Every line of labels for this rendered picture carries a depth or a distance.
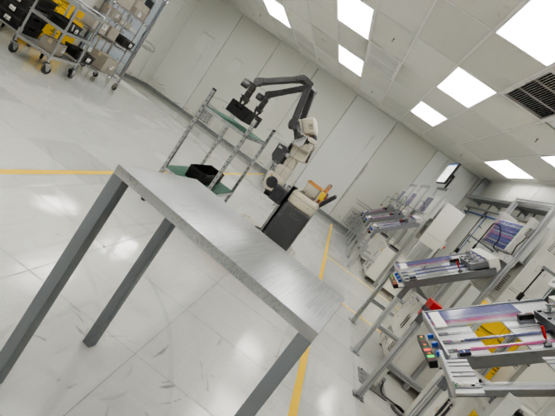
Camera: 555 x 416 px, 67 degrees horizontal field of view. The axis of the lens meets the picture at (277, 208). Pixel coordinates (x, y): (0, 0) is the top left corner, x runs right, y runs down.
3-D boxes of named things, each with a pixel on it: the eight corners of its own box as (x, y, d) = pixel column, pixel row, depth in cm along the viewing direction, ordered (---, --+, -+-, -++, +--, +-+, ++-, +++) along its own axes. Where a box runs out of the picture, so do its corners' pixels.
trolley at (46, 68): (3, 48, 508) (43, -25, 492) (40, 58, 596) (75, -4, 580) (43, 74, 517) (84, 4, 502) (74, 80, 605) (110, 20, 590)
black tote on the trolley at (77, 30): (65, 32, 528) (70, 23, 526) (44, 17, 523) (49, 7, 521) (78, 38, 567) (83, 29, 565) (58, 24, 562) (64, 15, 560)
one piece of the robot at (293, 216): (284, 256, 408) (335, 186, 396) (275, 267, 355) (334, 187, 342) (257, 235, 411) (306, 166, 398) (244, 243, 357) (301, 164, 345)
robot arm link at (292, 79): (305, 80, 344) (304, 84, 355) (305, 73, 344) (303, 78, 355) (253, 83, 341) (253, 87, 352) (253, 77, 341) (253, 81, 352)
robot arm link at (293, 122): (316, 79, 345) (315, 82, 355) (301, 73, 344) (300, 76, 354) (296, 129, 344) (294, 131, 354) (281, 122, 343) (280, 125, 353)
